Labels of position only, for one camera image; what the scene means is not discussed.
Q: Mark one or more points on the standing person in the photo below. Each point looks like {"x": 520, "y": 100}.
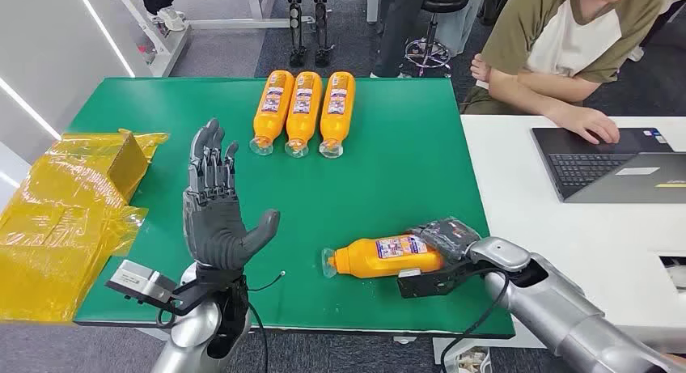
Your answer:
{"x": 396, "y": 27}

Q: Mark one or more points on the yellow film wrapped cardboard box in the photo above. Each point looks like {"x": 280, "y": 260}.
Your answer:
{"x": 64, "y": 226}

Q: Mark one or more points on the person's right hand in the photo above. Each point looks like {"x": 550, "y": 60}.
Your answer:
{"x": 589, "y": 123}

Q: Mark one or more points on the seated person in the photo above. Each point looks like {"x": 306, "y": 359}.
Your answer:
{"x": 568, "y": 38}

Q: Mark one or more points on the person's left hand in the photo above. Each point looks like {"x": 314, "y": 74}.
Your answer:
{"x": 479, "y": 67}

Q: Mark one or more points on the black humanoid robot legs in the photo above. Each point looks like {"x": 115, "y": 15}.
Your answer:
{"x": 295, "y": 17}

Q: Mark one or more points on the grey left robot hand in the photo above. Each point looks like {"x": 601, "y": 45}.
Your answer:
{"x": 214, "y": 231}

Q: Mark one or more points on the person's hand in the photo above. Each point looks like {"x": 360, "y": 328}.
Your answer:
{"x": 479, "y": 67}
{"x": 589, "y": 123}

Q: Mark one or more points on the dark grey laptop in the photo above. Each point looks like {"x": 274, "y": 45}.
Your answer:
{"x": 584, "y": 167}

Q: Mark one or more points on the white metal frame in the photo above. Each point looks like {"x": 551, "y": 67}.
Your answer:
{"x": 171, "y": 49}

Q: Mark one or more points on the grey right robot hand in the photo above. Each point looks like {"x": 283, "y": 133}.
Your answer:
{"x": 447, "y": 236}

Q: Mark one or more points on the orange bottle with clear cap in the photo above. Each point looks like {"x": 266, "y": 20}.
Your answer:
{"x": 304, "y": 105}
{"x": 337, "y": 105}
{"x": 375, "y": 263}
{"x": 273, "y": 102}

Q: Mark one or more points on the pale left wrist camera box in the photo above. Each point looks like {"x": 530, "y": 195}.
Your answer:
{"x": 140, "y": 281}

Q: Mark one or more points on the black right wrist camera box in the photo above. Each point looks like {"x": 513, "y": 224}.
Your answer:
{"x": 428, "y": 285}

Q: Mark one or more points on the white desk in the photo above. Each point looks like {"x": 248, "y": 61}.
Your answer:
{"x": 536, "y": 226}

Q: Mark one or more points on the green table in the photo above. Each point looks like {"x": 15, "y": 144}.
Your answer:
{"x": 402, "y": 172}

